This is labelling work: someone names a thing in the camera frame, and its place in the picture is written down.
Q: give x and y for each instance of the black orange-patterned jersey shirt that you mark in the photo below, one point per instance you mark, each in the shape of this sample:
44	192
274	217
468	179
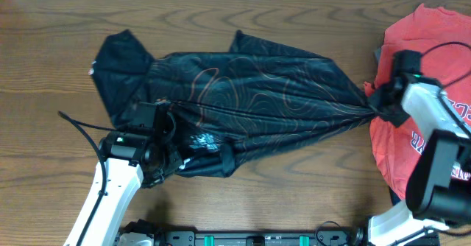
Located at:
257	99

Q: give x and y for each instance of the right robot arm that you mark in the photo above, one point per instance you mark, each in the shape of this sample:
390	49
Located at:
432	202

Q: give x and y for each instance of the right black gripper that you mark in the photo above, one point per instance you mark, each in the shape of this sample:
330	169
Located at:
374	100

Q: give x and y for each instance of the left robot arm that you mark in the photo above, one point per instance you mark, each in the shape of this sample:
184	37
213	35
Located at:
140	154

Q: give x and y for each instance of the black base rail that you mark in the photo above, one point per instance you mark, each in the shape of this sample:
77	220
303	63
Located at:
145	233

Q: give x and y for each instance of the dark garment under red shirt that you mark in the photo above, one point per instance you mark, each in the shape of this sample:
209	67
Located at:
393	198

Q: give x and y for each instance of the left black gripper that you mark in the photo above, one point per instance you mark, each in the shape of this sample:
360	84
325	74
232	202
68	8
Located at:
174	163

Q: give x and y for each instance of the red printed t-shirt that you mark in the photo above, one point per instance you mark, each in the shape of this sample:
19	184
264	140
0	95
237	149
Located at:
443	36

